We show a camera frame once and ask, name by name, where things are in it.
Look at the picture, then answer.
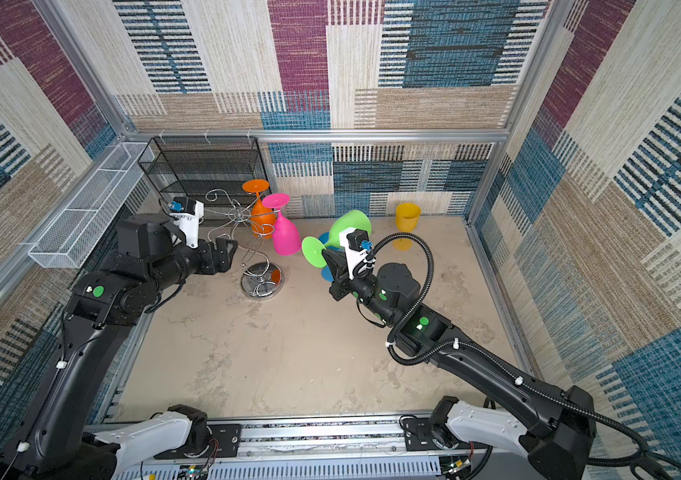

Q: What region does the green plastic wine glass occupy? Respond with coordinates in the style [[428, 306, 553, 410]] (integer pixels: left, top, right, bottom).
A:
[[302, 210, 372, 268]]

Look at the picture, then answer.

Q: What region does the pink plastic wine glass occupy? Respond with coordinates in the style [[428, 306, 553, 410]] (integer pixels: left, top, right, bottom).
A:
[[262, 193, 302, 256]]

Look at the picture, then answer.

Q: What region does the yellow plastic wine glass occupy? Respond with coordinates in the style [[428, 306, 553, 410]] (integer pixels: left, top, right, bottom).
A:
[[394, 202, 421, 251]]

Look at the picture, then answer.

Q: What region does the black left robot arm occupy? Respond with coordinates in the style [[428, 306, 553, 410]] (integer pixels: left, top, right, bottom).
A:
[[0, 213, 238, 479]]

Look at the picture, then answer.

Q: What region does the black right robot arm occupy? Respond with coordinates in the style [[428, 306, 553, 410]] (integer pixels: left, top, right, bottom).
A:
[[320, 245, 597, 479]]

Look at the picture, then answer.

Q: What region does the orange plastic wine glass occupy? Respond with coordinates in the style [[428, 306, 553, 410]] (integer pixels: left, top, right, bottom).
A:
[[242, 179, 276, 239]]

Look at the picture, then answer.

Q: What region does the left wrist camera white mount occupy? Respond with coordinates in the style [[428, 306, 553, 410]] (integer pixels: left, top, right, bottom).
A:
[[170, 196, 204, 248]]

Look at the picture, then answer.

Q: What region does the chrome wire wine glass rack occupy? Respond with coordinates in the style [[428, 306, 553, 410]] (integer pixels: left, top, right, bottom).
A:
[[204, 188, 284, 300]]

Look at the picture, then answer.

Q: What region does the black wire shelf rack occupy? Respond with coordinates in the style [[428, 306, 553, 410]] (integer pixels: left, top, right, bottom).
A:
[[138, 136, 268, 227]]

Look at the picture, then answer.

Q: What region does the white wire mesh basket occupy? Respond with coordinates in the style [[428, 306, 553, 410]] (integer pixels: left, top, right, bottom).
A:
[[28, 142, 146, 269]]

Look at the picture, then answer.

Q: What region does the aluminium front rail frame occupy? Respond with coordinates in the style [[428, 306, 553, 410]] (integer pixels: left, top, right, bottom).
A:
[[86, 412, 546, 479]]

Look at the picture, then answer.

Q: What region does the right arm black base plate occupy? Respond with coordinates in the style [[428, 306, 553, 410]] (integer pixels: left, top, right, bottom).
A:
[[399, 414, 459, 451]]

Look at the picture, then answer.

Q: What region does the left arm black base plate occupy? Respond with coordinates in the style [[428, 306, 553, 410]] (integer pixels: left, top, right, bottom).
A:
[[192, 424, 242, 458]]

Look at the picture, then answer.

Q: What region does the black corrugated cable conduit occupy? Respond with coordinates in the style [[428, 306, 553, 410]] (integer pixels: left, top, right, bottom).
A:
[[351, 232, 681, 480]]

